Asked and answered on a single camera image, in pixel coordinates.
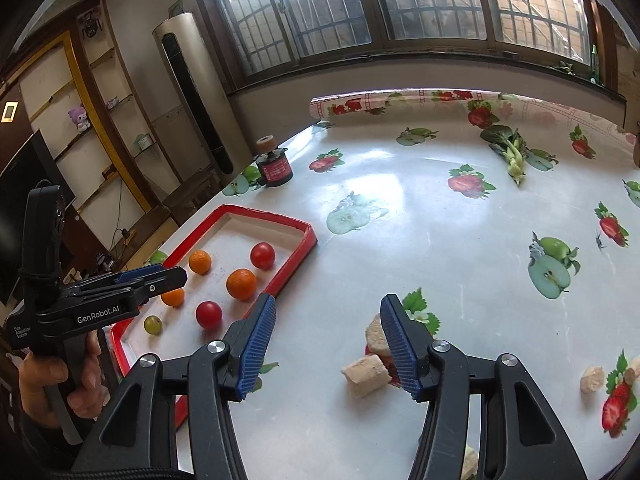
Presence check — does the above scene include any green bottle on sill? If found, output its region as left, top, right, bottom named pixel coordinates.
left=590, top=44, right=600, bottom=84

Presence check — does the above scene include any barred window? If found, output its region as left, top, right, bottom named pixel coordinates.
left=196, top=0, right=617, bottom=89

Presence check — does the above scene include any small beige cork cylinder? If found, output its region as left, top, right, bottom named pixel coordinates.
left=579, top=366, right=605, bottom=393

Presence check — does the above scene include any purple plush toy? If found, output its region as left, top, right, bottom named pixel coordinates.
left=68, top=106, right=91, bottom=133

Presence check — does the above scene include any beige cork block right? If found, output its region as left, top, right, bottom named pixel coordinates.
left=624, top=356, right=640, bottom=386

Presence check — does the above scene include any white tower air conditioner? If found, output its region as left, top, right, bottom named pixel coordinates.
left=153, top=12, right=253, bottom=186

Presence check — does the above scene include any beige cork block near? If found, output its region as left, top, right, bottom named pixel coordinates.
left=460, top=445, right=478, bottom=480

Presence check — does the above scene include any beige cork cylinder upper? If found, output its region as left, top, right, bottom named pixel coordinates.
left=364, top=313, right=392, bottom=358

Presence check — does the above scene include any black television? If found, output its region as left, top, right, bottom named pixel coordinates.
left=0, top=131, right=75, bottom=306

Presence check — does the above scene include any fruit-print tablecloth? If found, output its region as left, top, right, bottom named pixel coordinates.
left=144, top=88, right=640, bottom=480

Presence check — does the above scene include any person's left hand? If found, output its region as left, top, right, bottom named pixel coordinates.
left=18, top=332, right=107, bottom=429

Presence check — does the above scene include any green grape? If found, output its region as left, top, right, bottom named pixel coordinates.
left=143, top=315, right=163, bottom=336

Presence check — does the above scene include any red tomato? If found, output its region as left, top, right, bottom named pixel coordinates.
left=250, top=242, right=276, bottom=270
left=195, top=301, right=224, bottom=330

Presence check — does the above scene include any wooden wall shelf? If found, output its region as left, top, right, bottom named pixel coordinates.
left=1, top=0, right=182, bottom=266

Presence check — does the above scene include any wooden stool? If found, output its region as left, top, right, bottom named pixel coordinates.
left=163, top=168, right=221, bottom=226

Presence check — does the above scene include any red-rimmed white tray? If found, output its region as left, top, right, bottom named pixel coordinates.
left=109, top=204, right=319, bottom=430

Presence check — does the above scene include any green vegetable stalk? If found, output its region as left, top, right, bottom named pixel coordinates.
left=480, top=125, right=526, bottom=186

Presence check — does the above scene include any beige cork block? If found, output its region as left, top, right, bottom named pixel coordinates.
left=624, top=356, right=640, bottom=386
left=460, top=445, right=478, bottom=480

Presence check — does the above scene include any dark red jar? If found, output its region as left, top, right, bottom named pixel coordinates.
left=255, top=136, right=293, bottom=188

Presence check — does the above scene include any large orange tangerine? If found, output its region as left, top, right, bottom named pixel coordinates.
left=226, top=269, right=257, bottom=301

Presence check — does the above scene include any beige cork cube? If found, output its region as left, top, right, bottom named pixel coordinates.
left=341, top=354, right=392, bottom=398

